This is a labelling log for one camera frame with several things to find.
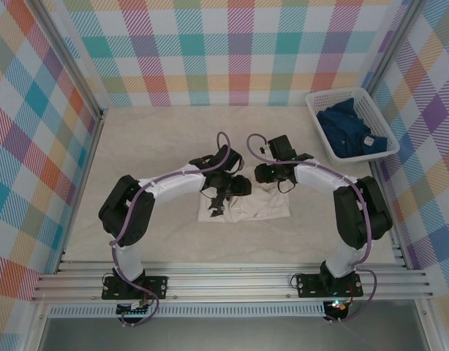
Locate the white t-shirt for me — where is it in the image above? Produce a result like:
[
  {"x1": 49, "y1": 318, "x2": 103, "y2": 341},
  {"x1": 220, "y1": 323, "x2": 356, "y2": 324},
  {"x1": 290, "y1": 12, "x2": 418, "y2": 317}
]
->
[{"x1": 197, "y1": 166, "x2": 292, "y2": 223}]

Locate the dark blue garment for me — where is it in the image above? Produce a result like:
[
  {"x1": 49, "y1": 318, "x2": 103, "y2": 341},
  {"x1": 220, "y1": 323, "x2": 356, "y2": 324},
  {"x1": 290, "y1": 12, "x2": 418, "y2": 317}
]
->
[{"x1": 315, "y1": 97, "x2": 389, "y2": 159}]

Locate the white plastic mesh basket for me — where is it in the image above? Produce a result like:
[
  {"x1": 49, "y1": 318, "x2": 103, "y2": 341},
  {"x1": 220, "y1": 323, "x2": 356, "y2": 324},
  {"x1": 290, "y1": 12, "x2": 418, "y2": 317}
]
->
[{"x1": 305, "y1": 87, "x2": 401, "y2": 166}]

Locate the small electronics board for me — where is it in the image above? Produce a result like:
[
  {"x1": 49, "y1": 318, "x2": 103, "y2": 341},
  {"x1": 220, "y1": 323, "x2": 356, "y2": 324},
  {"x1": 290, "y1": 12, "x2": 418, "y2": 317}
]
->
[
  {"x1": 325, "y1": 298, "x2": 350, "y2": 314},
  {"x1": 116, "y1": 298, "x2": 154, "y2": 317}
]

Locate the grey metal panel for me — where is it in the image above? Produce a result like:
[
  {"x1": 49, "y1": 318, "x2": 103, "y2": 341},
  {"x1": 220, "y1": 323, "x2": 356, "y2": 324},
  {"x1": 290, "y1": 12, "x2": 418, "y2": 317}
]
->
[{"x1": 37, "y1": 316, "x2": 430, "y2": 351}]

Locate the long aluminium mounting rail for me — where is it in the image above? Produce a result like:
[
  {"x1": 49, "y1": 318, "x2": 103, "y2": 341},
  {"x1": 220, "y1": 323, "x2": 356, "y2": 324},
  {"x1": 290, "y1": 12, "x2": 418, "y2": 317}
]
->
[{"x1": 30, "y1": 261, "x2": 436, "y2": 303}]

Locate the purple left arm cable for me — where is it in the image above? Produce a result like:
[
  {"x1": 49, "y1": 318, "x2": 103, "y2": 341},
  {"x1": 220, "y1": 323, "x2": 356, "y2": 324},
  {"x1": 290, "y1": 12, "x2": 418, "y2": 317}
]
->
[{"x1": 110, "y1": 131, "x2": 235, "y2": 328}]

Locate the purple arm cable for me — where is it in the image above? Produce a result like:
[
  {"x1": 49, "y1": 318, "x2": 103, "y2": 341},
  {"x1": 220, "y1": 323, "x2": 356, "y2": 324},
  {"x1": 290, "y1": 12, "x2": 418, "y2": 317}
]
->
[
  {"x1": 110, "y1": 131, "x2": 235, "y2": 328},
  {"x1": 245, "y1": 133, "x2": 379, "y2": 325}
]

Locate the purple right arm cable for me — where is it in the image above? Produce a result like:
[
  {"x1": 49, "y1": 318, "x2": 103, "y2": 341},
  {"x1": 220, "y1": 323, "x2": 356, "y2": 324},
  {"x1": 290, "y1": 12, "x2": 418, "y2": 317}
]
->
[{"x1": 245, "y1": 133, "x2": 379, "y2": 325}]

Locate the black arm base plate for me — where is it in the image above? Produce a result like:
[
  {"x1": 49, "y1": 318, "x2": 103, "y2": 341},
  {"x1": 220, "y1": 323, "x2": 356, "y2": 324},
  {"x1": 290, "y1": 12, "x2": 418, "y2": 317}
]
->
[
  {"x1": 295, "y1": 273, "x2": 364, "y2": 299},
  {"x1": 101, "y1": 274, "x2": 170, "y2": 301}
]

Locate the white slotted cable duct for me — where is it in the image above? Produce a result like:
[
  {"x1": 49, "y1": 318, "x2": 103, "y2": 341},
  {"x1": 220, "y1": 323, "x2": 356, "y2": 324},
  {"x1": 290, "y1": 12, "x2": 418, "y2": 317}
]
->
[{"x1": 48, "y1": 301, "x2": 326, "y2": 318}]

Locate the aluminium frame post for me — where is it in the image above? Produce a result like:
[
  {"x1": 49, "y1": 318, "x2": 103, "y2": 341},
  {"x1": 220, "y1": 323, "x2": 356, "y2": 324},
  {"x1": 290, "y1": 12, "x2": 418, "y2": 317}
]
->
[
  {"x1": 29, "y1": 0, "x2": 108, "y2": 121},
  {"x1": 363, "y1": 0, "x2": 430, "y2": 96}
]

